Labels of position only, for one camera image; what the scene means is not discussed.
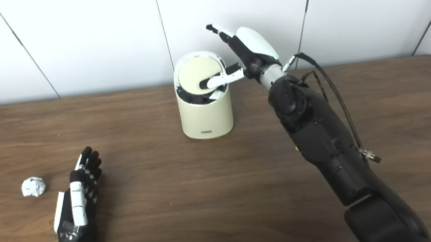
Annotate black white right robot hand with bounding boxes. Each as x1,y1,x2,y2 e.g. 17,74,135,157
194,18,284,92

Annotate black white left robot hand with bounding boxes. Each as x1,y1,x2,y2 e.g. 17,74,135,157
47,145,109,242

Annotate cream lidded trash bin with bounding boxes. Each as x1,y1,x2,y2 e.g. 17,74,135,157
171,49,236,142

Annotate black bin liner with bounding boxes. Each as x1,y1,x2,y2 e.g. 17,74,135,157
176,83,230,108

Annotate white paper ball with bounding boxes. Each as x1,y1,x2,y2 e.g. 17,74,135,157
20,175,47,198

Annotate round cream bin lid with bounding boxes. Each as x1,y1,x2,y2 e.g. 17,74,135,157
176,54,226,94

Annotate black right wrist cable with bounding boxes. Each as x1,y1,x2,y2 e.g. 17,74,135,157
282,46,382,171

